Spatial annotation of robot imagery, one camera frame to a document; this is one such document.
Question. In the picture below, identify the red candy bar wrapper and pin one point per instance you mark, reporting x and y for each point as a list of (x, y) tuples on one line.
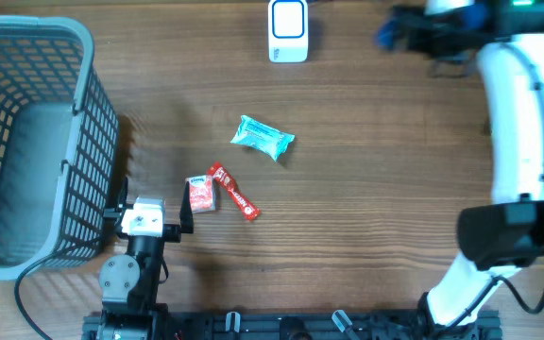
[(221, 175)]

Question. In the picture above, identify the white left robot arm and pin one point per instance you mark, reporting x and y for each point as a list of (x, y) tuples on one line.
[(130, 281)]

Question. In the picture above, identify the small red white box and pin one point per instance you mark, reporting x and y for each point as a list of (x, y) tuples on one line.
[(202, 195)]

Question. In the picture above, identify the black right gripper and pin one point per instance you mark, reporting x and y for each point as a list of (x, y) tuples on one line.
[(416, 16)]

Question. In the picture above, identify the white barcode scanner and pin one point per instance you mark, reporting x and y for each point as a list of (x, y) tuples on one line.
[(288, 31)]

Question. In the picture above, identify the teal white snack pouch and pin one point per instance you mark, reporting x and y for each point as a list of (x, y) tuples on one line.
[(269, 140)]

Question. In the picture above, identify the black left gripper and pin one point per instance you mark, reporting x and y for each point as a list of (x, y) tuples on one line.
[(172, 232)]

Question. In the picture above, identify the grey plastic lattice basket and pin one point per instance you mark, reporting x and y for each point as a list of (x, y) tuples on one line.
[(58, 139)]

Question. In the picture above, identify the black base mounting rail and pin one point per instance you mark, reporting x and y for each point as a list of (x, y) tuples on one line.
[(376, 325)]

